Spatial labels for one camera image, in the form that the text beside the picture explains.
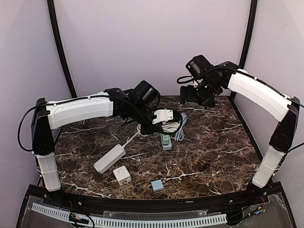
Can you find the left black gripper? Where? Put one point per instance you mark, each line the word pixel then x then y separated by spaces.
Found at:
pixel 154 129

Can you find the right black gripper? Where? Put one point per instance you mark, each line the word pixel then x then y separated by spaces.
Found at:
pixel 209 102

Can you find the green plug adapter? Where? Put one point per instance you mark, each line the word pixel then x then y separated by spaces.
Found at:
pixel 165 139

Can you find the blue-grey power strip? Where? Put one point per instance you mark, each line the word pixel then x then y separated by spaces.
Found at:
pixel 168 147

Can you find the white power strip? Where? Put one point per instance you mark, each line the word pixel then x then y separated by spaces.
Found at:
pixel 109 159

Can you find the white cube socket adapter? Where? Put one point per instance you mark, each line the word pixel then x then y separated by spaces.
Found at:
pixel 122 175

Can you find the blue plug adapter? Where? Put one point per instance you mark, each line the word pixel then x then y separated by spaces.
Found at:
pixel 157 185

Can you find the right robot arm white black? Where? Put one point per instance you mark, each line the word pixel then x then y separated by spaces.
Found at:
pixel 227 75

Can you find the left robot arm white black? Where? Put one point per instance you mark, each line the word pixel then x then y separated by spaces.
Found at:
pixel 129 104

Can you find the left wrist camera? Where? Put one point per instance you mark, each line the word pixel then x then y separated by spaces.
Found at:
pixel 144 94

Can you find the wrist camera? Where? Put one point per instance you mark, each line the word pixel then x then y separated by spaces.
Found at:
pixel 198 65
pixel 144 94

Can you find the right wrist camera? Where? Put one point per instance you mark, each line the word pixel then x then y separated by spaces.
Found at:
pixel 198 65

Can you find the right black frame post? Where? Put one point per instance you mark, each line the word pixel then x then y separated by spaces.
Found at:
pixel 249 31

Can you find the black frame post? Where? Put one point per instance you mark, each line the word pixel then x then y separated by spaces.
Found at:
pixel 249 31
pixel 59 46

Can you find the left black frame post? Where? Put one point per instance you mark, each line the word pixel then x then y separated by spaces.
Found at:
pixel 59 46

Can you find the black front frame rail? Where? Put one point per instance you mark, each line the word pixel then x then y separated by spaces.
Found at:
pixel 97 205

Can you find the white slotted cable duct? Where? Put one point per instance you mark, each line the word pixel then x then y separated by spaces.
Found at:
pixel 130 220

